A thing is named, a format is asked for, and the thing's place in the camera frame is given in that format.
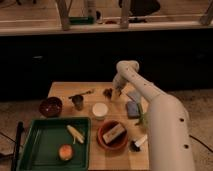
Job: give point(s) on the white rectangular block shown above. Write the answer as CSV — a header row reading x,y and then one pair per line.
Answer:
x,y
113,133

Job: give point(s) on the white handled black brush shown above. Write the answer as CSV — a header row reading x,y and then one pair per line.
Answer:
x,y
135,146

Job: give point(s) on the dark spoon with wooden handle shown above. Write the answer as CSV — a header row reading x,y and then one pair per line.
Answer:
x,y
84,93

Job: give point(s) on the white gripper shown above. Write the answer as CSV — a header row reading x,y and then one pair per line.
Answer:
x,y
118,83

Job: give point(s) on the small metal cup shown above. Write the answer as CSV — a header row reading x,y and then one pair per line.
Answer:
x,y
77,100

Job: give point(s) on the dark purple grape bunch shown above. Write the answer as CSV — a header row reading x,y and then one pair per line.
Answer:
x,y
108,93

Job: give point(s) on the white paper cup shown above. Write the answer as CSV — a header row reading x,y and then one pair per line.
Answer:
x,y
100,111

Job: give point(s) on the dark red bowl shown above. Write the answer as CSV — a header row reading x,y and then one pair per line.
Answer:
x,y
51,107

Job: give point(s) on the black bar left of tray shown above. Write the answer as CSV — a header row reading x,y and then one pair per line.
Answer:
x,y
17,145

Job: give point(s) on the green plastic tray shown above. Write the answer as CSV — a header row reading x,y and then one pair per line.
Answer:
x,y
40,152

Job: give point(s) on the green pear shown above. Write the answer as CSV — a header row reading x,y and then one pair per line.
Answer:
x,y
142,120

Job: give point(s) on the blue sponge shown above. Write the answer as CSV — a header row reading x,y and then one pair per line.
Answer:
x,y
132,110

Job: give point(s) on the orange round fruit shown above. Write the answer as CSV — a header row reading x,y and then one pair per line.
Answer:
x,y
65,152

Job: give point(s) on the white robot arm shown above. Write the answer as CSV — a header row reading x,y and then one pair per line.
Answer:
x,y
168,137

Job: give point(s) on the orange terracotta bowl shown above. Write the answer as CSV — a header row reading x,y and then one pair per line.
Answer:
x,y
117,144

